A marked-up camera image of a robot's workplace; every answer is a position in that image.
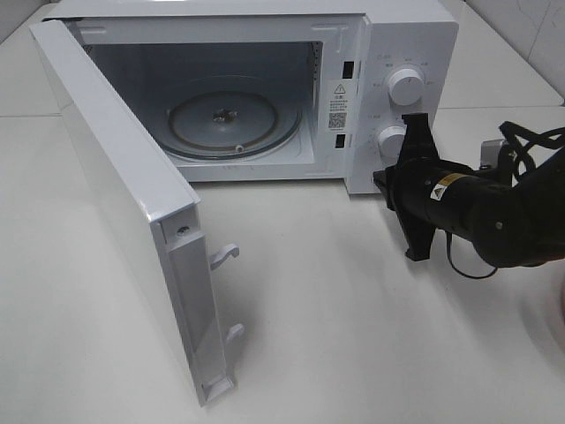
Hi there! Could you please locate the glass microwave turntable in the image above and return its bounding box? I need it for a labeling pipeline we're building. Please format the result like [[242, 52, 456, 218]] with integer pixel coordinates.
[[160, 75, 302, 161]]

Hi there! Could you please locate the white microwave oven body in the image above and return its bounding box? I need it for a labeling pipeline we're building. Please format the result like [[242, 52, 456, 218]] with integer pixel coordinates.
[[40, 1, 458, 194]]

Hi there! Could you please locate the upper white power knob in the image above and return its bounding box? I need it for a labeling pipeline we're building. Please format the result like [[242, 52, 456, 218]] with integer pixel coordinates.
[[387, 66, 425, 106]]

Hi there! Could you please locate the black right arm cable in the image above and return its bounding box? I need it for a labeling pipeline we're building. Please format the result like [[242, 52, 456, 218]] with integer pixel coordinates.
[[443, 120, 565, 279]]

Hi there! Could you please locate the lower white timer knob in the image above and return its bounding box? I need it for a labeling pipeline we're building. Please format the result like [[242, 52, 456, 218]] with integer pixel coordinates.
[[377, 125, 406, 160]]

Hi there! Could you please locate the white microwave door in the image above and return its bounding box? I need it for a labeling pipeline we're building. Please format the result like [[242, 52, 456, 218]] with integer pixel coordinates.
[[31, 20, 244, 405]]

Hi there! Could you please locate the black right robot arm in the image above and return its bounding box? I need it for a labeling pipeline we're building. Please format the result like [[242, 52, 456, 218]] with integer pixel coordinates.
[[373, 113, 564, 269]]

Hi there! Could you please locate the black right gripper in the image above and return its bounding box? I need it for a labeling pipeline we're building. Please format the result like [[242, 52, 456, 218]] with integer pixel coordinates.
[[373, 113, 486, 261]]

